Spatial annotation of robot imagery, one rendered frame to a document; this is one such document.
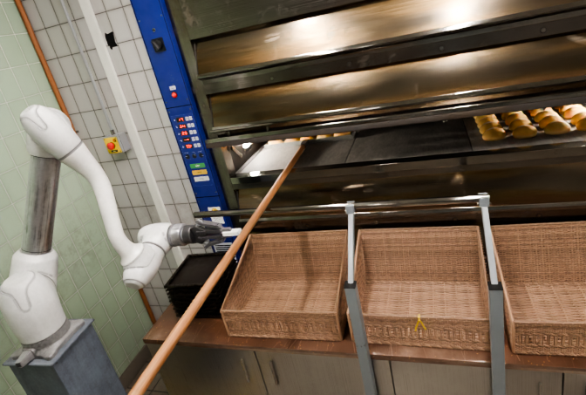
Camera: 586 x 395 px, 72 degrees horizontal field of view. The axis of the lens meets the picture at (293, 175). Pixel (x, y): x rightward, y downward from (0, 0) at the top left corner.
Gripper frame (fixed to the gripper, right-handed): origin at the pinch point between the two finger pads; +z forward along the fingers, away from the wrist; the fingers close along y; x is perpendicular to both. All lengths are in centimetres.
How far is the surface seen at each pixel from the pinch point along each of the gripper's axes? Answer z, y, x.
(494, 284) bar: 90, 24, 1
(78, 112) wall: -108, -46, -60
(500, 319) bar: 91, 36, 4
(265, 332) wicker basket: -4, 58, -9
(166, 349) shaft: 7, 0, 57
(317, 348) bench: 21, 61, -4
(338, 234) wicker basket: 26, 36, -54
